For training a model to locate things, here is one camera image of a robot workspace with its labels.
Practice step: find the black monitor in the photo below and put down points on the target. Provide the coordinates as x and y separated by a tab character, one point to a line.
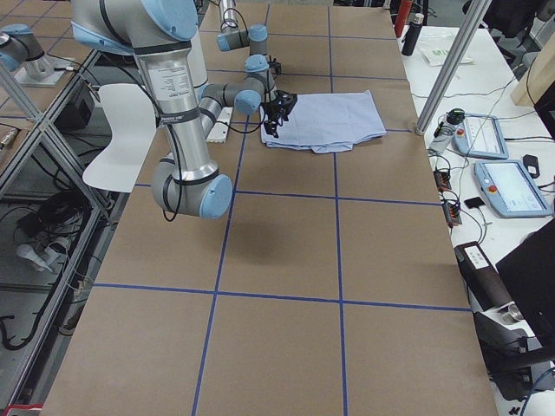
528	275

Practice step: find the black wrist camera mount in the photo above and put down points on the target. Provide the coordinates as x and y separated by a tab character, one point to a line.
285	102
275	66

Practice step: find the aluminium frame post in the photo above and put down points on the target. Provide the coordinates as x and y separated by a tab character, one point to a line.
474	16

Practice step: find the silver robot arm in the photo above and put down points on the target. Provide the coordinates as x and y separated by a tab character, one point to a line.
159	36
236	34

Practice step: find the light blue striped shirt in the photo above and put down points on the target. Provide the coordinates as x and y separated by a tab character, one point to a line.
329	123

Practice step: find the red bottle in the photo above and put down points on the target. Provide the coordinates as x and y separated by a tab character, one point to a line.
401	18

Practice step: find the far blue teach pendant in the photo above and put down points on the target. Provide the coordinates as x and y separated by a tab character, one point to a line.
480	136

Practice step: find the blue teach pendant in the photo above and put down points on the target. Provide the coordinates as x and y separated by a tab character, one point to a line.
510	190
480	136

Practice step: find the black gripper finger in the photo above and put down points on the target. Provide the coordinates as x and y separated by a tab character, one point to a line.
271	128

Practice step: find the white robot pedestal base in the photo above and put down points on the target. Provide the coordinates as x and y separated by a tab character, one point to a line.
221	128

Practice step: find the black thermos bottle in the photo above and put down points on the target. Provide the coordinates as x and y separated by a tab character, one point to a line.
411	36

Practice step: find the near blue teach pendant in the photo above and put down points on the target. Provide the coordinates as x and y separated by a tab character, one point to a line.
510	190

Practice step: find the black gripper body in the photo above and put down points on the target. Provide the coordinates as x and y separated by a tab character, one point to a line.
273	108

